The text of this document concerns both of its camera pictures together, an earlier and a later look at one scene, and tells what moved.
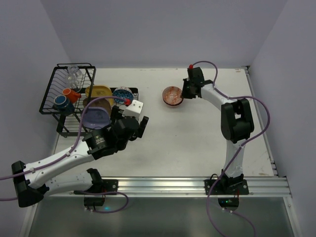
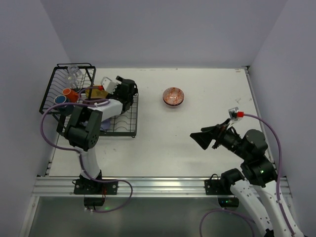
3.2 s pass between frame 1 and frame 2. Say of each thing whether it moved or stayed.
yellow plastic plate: stayed
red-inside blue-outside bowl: stayed
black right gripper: moved
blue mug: stayed
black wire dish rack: stayed
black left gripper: moved
